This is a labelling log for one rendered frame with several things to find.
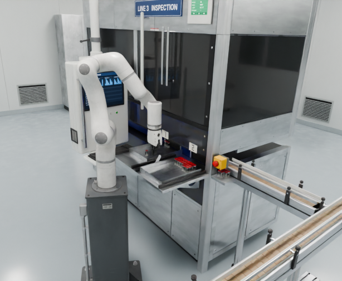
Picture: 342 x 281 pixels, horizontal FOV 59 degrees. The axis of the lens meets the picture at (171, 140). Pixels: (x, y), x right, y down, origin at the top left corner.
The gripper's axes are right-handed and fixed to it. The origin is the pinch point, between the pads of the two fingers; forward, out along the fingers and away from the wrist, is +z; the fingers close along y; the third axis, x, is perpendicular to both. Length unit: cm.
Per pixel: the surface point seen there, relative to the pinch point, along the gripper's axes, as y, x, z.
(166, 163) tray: 19.6, -25.1, 21.8
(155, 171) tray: 13.5, -10.8, 22.2
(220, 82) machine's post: -12, -41, -41
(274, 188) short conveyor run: -53, -53, 18
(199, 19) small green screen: 8, -38, -78
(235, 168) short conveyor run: -21, -54, 18
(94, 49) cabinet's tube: 95, -7, -54
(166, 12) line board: 43, -39, -82
